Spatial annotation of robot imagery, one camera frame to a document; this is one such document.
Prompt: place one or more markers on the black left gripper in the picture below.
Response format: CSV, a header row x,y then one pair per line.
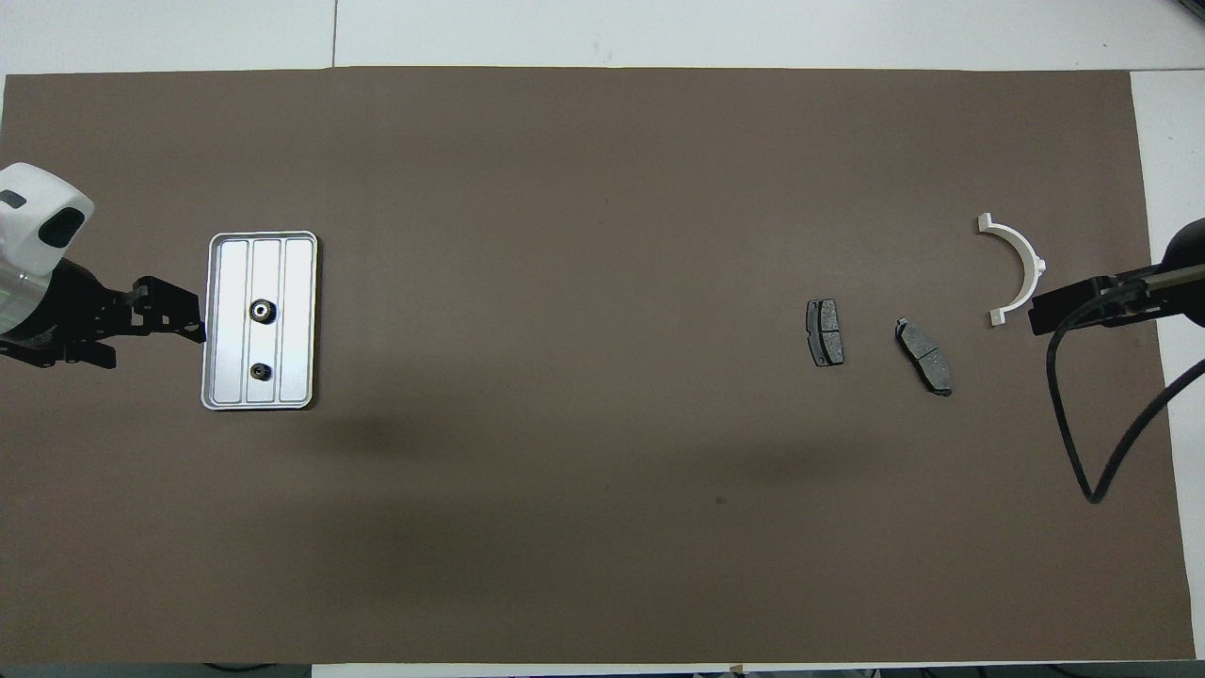
x,y
80,315

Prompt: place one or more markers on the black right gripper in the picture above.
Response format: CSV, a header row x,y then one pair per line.
x,y
1188,301

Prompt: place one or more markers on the large black bearing gear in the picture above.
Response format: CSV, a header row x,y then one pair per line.
x,y
262,312

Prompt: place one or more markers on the small black bearing gear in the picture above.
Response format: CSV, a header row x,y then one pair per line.
x,y
261,373

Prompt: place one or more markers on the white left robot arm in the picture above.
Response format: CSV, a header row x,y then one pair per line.
x,y
38,217

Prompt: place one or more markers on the silver metal tray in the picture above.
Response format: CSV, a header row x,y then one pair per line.
x,y
292,282

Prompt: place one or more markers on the large dark brake pad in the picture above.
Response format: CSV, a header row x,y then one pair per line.
x,y
924,358

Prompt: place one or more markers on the small dark brake pad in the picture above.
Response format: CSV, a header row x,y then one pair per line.
x,y
826,334

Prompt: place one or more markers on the brown table mat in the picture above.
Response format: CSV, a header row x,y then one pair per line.
x,y
565,424

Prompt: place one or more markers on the white semicircular bracket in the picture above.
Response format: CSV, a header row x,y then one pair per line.
x,y
1021,250

